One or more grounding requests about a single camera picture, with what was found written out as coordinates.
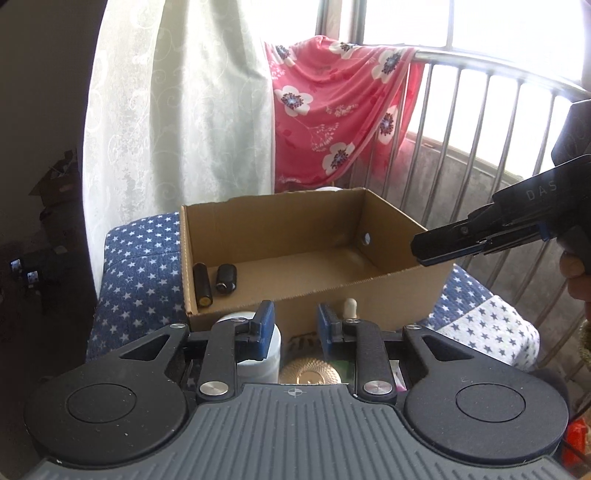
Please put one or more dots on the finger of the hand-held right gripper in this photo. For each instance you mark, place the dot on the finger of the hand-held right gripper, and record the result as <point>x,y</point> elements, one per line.
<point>489,251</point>
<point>452,240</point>

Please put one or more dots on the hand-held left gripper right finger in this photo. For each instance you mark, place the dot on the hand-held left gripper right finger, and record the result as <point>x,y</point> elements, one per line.
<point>325,331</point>

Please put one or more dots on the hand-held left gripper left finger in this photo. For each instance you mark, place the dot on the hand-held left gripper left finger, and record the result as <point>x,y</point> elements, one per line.
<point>266,328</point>

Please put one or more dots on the amber dropper bottle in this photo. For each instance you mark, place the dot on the amber dropper bottle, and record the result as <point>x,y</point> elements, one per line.
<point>350,307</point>

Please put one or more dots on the brown cardboard box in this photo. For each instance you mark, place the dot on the brown cardboard box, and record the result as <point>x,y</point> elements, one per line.
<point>295,272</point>

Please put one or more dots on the person's right hand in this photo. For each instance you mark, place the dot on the person's right hand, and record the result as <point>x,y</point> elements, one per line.
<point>576,277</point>

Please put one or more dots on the gold round compact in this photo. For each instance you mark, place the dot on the gold round compact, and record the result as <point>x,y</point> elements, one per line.
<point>309,370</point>

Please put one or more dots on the white bottle with green label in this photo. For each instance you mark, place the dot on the white bottle with green label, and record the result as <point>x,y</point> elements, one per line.
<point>258,370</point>

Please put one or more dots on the short black cylinder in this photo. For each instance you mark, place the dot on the short black cylinder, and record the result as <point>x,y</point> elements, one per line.
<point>226,278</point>

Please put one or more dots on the long black cylindrical battery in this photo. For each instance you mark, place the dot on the long black cylindrical battery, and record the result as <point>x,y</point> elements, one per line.
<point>203,288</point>

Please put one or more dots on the metal window railing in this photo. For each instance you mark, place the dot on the metal window railing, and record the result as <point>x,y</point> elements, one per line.
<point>489,138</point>

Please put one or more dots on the pink package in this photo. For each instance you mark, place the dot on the pink package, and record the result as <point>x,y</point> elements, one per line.
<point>398,376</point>

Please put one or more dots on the white round container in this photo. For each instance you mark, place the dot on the white round container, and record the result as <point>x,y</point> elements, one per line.
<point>328,188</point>

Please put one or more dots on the star patterned patchwork blanket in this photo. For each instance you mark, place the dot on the star patterned patchwork blanket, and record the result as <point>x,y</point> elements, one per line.
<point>138,277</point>

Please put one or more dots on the red floral cloth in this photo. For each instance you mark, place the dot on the red floral cloth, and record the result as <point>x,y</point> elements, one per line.
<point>332,106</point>

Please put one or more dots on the window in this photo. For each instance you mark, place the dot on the window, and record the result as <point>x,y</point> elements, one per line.
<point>461,23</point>

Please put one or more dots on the orange object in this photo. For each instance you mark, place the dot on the orange object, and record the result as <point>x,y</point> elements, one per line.
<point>577,438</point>

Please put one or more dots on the white patterned curtain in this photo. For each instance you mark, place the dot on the white patterned curtain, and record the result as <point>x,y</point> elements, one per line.
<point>184,115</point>

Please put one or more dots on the small glowing screen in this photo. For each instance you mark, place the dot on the small glowing screen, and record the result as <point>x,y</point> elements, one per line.
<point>16,265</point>
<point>32,277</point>

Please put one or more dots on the background cardboard box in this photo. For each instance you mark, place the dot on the background cardboard box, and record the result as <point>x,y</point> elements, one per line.
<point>57,182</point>

